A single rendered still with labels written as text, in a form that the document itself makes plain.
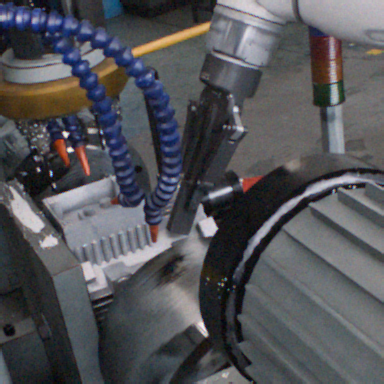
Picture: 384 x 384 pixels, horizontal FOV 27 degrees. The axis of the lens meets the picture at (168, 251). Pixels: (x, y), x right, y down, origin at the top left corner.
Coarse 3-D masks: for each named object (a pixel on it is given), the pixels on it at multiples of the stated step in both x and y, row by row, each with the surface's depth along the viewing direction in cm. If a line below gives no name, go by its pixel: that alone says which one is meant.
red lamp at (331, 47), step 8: (312, 40) 147; (320, 40) 146; (328, 40) 146; (336, 40) 146; (312, 48) 148; (320, 48) 147; (328, 48) 146; (336, 48) 147; (312, 56) 149; (320, 56) 147; (328, 56) 147; (336, 56) 148
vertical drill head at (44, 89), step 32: (0, 0) 92; (32, 0) 90; (64, 0) 92; (0, 64) 96; (32, 64) 92; (96, 64) 95; (0, 96) 93; (32, 96) 91; (64, 96) 91; (32, 128) 95; (32, 160) 106
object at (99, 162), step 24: (0, 144) 135; (24, 144) 128; (72, 144) 127; (96, 144) 128; (0, 168) 131; (24, 168) 125; (72, 168) 128; (96, 168) 130; (144, 168) 134; (48, 192) 128
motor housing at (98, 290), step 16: (176, 192) 114; (160, 224) 110; (192, 224) 111; (160, 240) 109; (176, 240) 110; (128, 256) 108; (144, 256) 108; (96, 272) 106; (96, 288) 106; (96, 304) 105; (96, 320) 105
